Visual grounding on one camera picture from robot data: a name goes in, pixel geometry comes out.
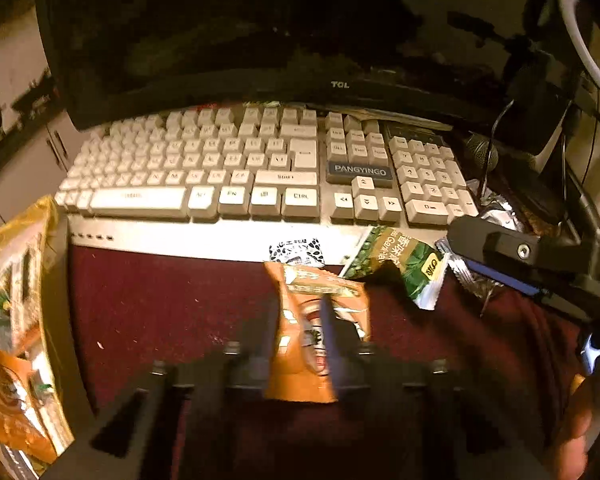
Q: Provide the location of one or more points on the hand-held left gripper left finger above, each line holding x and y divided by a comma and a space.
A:
255, 360

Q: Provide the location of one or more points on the black monitor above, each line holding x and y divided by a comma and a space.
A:
230, 35

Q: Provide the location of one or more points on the orange snack packet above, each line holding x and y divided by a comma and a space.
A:
300, 340
5, 400

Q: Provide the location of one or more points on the black microphone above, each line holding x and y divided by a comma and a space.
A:
480, 150

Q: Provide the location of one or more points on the small white printed carton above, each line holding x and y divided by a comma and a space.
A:
297, 252

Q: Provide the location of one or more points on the silver foil snack bag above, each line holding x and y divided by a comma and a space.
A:
467, 280

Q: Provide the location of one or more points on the person's right hand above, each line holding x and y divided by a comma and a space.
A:
575, 430

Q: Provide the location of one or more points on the white keyboard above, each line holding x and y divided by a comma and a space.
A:
230, 170

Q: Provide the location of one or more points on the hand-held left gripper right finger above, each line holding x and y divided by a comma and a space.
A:
337, 350

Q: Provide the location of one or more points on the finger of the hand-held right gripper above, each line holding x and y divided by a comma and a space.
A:
505, 252
580, 310

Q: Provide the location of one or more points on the black light stand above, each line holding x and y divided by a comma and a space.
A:
545, 75

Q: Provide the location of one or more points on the green leaf print packet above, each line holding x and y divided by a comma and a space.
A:
405, 265

